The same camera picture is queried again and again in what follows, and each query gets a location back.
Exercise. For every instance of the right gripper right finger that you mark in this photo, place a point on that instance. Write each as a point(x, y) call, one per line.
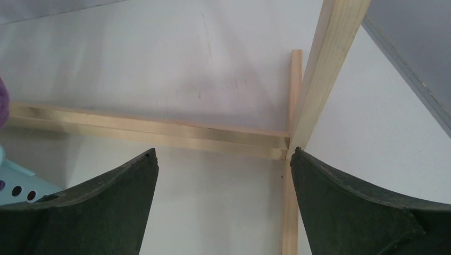
point(343, 214)

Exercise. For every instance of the purple hanging sock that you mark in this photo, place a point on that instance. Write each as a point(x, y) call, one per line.
point(5, 104)

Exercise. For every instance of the wooden drying rack frame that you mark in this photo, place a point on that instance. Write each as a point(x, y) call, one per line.
point(310, 87)

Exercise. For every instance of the blue plastic laundry basket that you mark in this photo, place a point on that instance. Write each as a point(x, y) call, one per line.
point(19, 184)

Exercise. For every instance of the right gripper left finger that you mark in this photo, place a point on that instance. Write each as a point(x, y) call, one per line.
point(107, 214)

